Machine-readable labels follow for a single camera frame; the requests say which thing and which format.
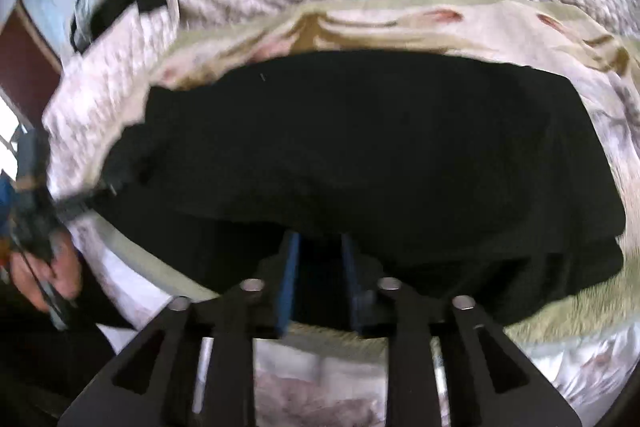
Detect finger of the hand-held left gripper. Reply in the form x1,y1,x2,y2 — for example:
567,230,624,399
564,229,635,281
52,184,118,220

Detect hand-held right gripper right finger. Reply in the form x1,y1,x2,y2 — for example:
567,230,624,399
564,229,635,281
341,233,583,427

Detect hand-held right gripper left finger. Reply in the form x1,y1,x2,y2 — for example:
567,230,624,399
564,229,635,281
57,229,303,427

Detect black pants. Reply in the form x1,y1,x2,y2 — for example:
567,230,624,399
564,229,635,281
92,50,628,328

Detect person's left forearm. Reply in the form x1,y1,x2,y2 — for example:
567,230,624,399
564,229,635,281
0,287,126,427

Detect person's left hand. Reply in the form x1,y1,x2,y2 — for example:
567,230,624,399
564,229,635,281
10,242,83,313

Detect window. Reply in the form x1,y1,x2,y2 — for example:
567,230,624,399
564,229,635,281
0,92,31,178

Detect brown wooden door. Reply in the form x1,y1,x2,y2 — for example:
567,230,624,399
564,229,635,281
0,2,63,118

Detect floral fleece blanket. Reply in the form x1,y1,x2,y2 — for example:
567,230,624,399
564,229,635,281
85,0,640,348

